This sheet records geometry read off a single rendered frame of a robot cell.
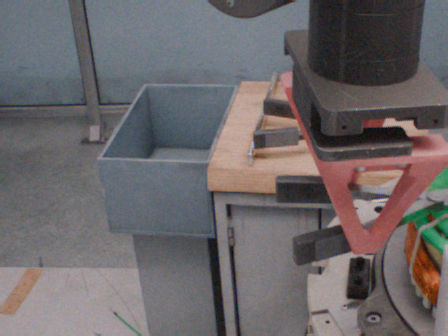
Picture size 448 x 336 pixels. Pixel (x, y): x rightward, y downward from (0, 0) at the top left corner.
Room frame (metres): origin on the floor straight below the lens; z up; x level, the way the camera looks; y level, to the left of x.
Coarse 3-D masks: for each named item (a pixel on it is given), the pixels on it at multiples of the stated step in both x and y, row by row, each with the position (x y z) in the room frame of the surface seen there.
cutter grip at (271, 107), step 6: (264, 102) 0.68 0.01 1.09; (270, 102) 0.68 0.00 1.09; (276, 102) 0.67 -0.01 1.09; (282, 102) 0.67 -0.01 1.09; (288, 102) 0.67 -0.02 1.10; (264, 108) 0.68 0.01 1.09; (270, 108) 0.68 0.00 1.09; (276, 108) 0.67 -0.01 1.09; (282, 108) 0.67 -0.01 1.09; (288, 108) 0.67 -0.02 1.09; (264, 114) 0.68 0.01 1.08; (270, 114) 0.68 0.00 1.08; (276, 114) 0.67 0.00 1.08; (282, 114) 0.67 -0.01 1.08; (288, 114) 0.67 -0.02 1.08
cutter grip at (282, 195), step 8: (280, 176) 0.40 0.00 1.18; (288, 176) 0.40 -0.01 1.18; (296, 176) 0.40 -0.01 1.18; (304, 176) 0.40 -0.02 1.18; (312, 176) 0.40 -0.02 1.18; (320, 176) 0.40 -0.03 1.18; (280, 184) 0.40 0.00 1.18; (288, 184) 0.40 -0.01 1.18; (296, 184) 0.39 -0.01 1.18; (304, 184) 0.39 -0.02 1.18; (312, 184) 0.39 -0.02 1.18; (320, 184) 0.39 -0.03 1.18; (280, 192) 0.40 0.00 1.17; (288, 192) 0.40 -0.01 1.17; (296, 192) 0.39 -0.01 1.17; (304, 192) 0.39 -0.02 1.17; (312, 192) 0.39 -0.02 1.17; (320, 192) 0.39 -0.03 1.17; (280, 200) 0.40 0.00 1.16; (288, 200) 0.40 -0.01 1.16; (296, 200) 0.39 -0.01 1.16; (304, 200) 0.39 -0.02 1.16; (312, 200) 0.39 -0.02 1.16; (320, 200) 0.39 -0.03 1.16; (328, 200) 0.39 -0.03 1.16
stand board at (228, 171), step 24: (240, 96) 0.75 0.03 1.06; (264, 96) 0.75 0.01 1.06; (240, 120) 0.70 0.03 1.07; (288, 120) 0.69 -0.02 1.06; (240, 144) 0.65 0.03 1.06; (216, 168) 0.61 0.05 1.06; (240, 168) 0.60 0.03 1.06; (264, 168) 0.60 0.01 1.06; (288, 168) 0.60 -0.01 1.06; (312, 168) 0.60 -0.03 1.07; (264, 192) 0.60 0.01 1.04
